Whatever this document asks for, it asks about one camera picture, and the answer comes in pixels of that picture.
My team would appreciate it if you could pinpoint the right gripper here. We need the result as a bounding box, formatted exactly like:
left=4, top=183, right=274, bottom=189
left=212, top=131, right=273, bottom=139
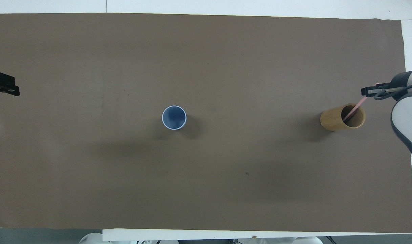
left=388, top=71, right=412, bottom=100

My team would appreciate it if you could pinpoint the pink chopstick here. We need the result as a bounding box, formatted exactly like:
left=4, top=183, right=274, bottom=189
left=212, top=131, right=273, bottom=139
left=343, top=83, right=379, bottom=122

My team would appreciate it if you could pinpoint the wooden cylinder cup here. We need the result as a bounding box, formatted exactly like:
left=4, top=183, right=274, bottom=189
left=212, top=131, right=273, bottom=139
left=320, top=104, right=366, bottom=131

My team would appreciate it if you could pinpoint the blue cup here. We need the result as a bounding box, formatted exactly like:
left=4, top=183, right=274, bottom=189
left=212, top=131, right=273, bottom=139
left=162, top=105, right=187, bottom=130

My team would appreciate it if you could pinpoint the black cable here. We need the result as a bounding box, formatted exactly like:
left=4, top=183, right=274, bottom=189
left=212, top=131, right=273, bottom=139
left=374, top=81, right=412, bottom=101

